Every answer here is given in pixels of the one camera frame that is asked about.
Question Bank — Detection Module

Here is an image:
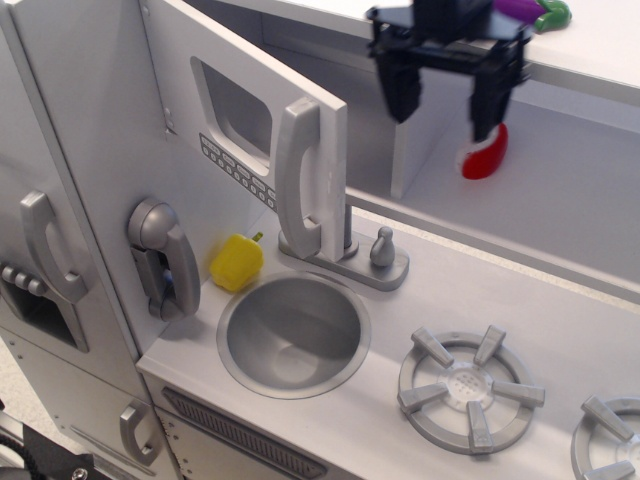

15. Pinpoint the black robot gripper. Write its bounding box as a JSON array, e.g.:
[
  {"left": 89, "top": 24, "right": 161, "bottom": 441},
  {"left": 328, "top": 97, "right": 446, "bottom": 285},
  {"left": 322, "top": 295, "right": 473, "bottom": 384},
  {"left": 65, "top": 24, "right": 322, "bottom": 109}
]
[{"left": 366, "top": 1, "right": 531, "bottom": 143}]

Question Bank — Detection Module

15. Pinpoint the silver lower fridge handle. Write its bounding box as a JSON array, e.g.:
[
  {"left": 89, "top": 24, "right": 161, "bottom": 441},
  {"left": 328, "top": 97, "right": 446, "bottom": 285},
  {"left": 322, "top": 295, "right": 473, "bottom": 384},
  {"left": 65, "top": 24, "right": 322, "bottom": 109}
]
[{"left": 119, "top": 399, "right": 161, "bottom": 467}]

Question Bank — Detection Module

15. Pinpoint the grey fridge ice dispenser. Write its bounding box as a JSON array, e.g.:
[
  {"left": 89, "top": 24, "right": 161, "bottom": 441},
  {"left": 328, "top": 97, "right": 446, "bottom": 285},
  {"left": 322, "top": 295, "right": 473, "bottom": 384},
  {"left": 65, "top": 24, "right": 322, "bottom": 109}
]
[{"left": 1, "top": 261, "right": 89, "bottom": 353}]

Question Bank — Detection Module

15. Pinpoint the purple toy eggplant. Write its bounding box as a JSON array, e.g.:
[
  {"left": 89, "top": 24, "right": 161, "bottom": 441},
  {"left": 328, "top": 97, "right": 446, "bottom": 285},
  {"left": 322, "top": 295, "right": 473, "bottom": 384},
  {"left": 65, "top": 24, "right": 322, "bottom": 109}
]
[{"left": 493, "top": 0, "right": 573, "bottom": 33}]

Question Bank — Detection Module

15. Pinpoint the dark grey oven vent panel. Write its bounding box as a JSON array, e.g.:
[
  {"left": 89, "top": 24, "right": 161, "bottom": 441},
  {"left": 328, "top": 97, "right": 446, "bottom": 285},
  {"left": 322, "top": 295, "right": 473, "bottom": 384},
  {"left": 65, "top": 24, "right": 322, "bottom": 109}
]
[{"left": 162, "top": 388, "right": 327, "bottom": 479}]

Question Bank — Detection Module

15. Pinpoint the silver left stove burner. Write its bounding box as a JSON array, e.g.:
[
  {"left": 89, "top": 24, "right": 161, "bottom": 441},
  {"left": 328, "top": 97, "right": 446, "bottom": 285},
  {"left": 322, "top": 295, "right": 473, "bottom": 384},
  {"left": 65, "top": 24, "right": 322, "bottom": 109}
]
[{"left": 397, "top": 325, "right": 546, "bottom": 456}]

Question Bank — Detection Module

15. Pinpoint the silver upper fridge handle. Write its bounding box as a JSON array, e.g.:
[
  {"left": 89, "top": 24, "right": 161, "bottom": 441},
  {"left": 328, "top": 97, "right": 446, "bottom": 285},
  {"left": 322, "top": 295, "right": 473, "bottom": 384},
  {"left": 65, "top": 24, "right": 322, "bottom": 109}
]
[{"left": 20, "top": 190, "right": 87, "bottom": 304}]

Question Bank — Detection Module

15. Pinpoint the round silver toy sink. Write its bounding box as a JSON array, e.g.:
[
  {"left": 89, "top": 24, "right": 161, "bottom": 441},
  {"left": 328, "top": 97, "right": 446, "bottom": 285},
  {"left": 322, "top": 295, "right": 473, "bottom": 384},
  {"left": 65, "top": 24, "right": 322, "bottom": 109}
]
[{"left": 216, "top": 272, "right": 371, "bottom": 400}]

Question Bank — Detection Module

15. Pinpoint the silver stove burner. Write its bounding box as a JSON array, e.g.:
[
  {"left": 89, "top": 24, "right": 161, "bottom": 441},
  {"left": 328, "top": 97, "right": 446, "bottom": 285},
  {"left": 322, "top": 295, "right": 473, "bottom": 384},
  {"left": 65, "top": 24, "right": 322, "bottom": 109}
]
[
  {"left": 397, "top": 325, "right": 546, "bottom": 456},
  {"left": 570, "top": 395, "right": 639, "bottom": 479}
]

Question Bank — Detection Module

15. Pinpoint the silver right stove burner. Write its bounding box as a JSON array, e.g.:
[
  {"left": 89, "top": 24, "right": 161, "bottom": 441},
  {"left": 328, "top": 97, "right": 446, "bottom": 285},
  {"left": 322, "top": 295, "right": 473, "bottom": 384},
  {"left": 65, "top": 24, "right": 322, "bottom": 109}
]
[{"left": 570, "top": 395, "right": 639, "bottom": 479}]

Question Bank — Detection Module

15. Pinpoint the yellow toy bell pepper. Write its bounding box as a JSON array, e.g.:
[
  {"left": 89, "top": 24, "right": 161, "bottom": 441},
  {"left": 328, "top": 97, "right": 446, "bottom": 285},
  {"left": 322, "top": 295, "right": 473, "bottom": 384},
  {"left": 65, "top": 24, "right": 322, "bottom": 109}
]
[{"left": 209, "top": 232, "right": 264, "bottom": 292}]

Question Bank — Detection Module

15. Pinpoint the silver fridge handle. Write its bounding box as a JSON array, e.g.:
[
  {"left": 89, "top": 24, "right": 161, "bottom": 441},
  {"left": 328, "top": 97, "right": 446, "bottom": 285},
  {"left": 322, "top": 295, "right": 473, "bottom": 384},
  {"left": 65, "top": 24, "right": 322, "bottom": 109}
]
[
  {"left": 119, "top": 399, "right": 161, "bottom": 467},
  {"left": 20, "top": 190, "right": 87, "bottom": 304}
]

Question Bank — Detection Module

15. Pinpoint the silver toy faucet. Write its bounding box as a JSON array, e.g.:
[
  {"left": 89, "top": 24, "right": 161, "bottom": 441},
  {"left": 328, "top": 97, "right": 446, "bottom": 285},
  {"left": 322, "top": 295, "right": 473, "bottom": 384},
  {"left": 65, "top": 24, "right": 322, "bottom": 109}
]
[{"left": 278, "top": 205, "right": 410, "bottom": 292}]

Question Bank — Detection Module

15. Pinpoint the grey toy microwave door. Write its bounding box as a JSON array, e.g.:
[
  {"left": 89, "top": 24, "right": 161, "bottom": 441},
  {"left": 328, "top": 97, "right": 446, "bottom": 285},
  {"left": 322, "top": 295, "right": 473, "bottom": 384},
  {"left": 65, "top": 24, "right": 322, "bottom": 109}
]
[{"left": 141, "top": 1, "right": 348, "bottom": 261}]

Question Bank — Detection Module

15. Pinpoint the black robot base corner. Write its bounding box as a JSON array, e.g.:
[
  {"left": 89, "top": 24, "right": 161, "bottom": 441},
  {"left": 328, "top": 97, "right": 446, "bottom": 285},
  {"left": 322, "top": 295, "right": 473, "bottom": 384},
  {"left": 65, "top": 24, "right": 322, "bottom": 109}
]
[{"left": 1, "top": 403, "right": 104, "bottom": 479}]

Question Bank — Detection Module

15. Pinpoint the silver toy wall phone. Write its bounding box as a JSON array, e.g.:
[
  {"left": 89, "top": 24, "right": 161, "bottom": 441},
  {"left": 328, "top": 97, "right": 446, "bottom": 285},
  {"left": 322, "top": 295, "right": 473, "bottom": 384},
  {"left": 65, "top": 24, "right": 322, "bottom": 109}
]
[{"left": 127, "top": 197, "right": 200, "bottom": 322}]

